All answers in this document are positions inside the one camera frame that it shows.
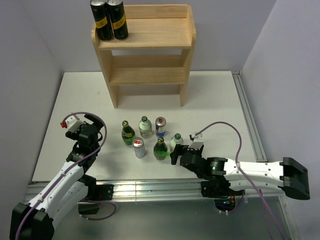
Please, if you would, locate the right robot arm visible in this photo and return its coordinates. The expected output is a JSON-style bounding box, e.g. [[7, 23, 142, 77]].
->
[[170, 144, 310, 200]]

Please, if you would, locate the right aluminium rail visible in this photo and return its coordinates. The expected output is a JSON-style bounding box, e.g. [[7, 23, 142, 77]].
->
[[231, 71, 268, 163]]

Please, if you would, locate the black tall can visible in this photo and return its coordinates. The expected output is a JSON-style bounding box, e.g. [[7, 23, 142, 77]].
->
[[107, 0, 129, 40], [90, 0, 114, 41]]

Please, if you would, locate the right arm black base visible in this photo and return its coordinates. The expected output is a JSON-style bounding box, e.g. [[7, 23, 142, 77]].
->
[[200, 181, 245, 199]]

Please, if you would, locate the right black tall can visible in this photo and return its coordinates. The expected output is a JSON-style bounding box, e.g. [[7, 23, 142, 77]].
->
[[107, 0, 129, 40]]

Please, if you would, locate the aluminium rail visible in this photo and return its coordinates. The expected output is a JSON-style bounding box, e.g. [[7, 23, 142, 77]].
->
[[231, 71, 268, 163], [23, 179, 285, 203]]

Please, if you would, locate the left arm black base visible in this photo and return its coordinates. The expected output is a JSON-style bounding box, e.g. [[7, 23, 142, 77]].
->
[[78, 184, 114, 216]]

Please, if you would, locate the blue silver energy can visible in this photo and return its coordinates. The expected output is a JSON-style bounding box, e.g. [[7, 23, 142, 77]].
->
[[155, 116, 167, 138]]

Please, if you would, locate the clear bottle green cap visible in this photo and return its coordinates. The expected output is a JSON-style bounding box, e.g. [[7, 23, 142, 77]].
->
[[138, 116, 153, 139]]

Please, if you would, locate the green bottle yellow label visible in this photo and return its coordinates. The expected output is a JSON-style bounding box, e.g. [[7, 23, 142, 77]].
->
[[121, 120, 136, 145]]

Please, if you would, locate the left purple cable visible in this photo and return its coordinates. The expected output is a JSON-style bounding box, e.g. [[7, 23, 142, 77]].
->
[[14, 111, 118, 240]]

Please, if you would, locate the left black tall can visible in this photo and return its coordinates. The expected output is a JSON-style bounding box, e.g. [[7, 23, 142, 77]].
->
[[90, 0, 114, 41]]

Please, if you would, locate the clear soda bottle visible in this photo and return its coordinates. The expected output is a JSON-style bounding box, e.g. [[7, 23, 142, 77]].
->
[[170, 133, 184, 152]]

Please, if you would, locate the green glass bottle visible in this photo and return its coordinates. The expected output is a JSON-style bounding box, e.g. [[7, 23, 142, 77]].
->
[[153, 137, 168, 160]]

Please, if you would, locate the front aluminium rail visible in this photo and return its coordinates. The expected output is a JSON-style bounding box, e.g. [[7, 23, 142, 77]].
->
[[23, 179, 285, 203]]

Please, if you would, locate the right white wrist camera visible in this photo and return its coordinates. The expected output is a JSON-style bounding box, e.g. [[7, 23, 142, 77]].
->
[[188, 132, 204, 150]]

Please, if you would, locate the silver can red tab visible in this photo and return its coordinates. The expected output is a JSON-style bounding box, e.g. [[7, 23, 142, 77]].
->
[[132, 137, 146, 159]]

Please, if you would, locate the wooden three-tier shelf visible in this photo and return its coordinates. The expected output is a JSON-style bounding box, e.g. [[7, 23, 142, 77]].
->
[[91, 4, 197, 108]]

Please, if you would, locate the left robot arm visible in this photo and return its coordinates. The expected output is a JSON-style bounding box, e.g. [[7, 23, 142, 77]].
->
[[9, 112, 107, 240]]

